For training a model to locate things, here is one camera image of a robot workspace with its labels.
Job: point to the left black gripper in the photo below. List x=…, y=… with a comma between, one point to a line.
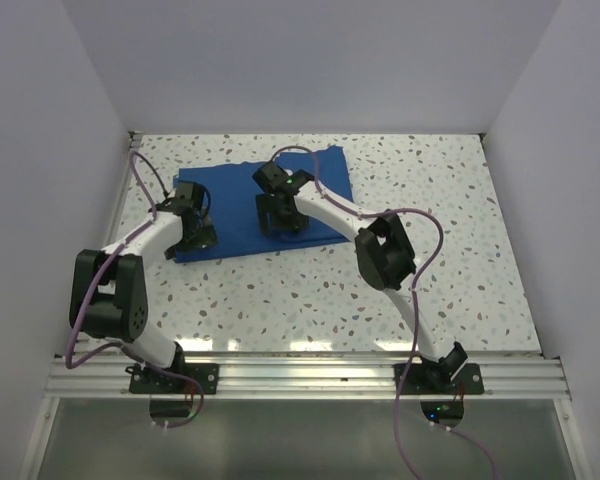
x=205, y=237

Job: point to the blue surgical cloth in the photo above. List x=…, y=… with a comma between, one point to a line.
x=243, y=217

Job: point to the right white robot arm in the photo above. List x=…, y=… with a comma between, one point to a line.
x=385, y=257

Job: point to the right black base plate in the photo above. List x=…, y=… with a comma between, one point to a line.
x=422, y=380

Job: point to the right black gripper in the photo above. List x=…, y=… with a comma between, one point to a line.
x=266, y=204

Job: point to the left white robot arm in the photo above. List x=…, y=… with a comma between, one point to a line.
x=109, y=300

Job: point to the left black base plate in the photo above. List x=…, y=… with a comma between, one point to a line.
x=193, y=378

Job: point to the aluminium mounting rail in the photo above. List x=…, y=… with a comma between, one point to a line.
x=321, y=376

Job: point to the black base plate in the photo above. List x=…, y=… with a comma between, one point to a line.
x=193, y=378
x=422, y=380

